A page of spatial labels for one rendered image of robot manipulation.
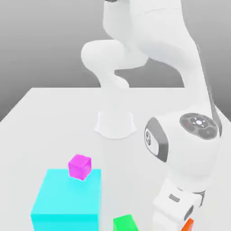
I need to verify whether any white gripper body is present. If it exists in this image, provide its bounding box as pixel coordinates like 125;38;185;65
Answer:
152;205;185;231

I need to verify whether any small orange cube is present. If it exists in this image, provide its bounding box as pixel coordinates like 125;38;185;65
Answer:
180;217;195;231

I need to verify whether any small green cube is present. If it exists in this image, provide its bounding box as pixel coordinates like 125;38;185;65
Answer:
113;214;139;231

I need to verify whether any small magenta cube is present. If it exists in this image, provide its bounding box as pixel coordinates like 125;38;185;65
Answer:
68;154;92;181

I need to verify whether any large cyan box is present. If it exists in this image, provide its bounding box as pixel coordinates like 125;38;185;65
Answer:
30;168;102;231

